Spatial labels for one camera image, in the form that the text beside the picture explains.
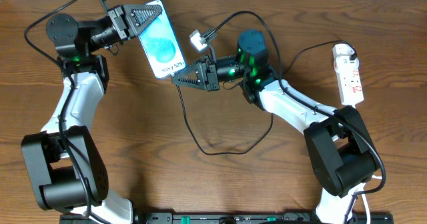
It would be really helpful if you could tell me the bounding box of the blue Galaxy smartphone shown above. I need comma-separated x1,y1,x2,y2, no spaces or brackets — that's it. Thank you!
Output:
139,0,186,79

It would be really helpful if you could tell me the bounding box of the black USB charging cable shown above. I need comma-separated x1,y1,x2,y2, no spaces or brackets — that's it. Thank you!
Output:
174,39,358,156

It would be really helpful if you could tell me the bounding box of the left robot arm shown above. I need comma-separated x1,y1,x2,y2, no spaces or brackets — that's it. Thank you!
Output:
21,4,163,223

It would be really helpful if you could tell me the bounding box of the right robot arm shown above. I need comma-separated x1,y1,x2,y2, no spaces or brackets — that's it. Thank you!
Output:
172,29,386,223

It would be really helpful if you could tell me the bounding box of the white USB charger plug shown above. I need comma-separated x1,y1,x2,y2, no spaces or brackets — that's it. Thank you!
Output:
332,43,357,61

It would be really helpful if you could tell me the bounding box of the white power strip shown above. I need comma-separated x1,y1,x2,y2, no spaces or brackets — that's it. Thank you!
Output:
334,55,364,107

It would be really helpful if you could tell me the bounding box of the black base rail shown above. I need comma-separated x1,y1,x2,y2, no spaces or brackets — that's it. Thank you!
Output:
59,212,394,224

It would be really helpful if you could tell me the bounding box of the white power strip cord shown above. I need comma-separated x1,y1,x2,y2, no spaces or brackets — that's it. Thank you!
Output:
351,104,383,224

